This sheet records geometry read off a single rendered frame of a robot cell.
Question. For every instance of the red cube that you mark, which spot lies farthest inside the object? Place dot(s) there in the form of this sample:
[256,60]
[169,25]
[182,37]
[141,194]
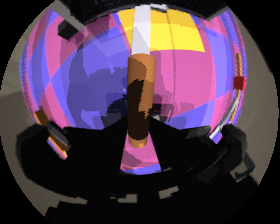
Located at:
[239,82]

